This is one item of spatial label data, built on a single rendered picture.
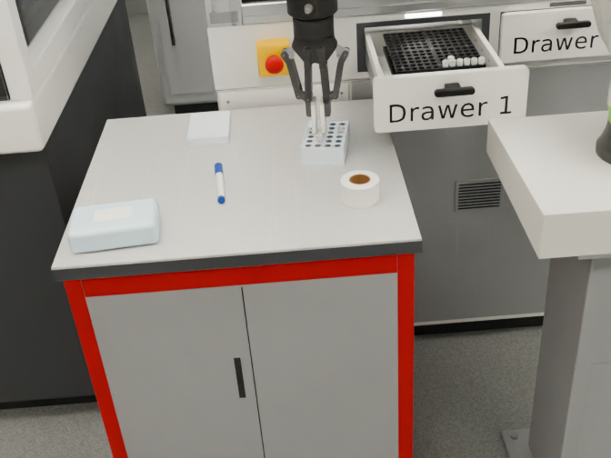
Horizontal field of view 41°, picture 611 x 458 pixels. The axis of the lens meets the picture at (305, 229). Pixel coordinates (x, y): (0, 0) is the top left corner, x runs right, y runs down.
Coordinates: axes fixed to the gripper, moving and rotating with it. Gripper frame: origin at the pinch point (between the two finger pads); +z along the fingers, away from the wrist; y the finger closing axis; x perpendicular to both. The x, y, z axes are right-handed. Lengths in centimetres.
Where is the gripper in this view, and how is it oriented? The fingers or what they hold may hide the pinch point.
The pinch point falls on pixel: (318, 115)
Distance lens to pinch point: 160.1
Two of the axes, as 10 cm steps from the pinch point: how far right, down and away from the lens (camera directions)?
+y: 9.9, 0.2, -1.5
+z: 0.6, 8.4, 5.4
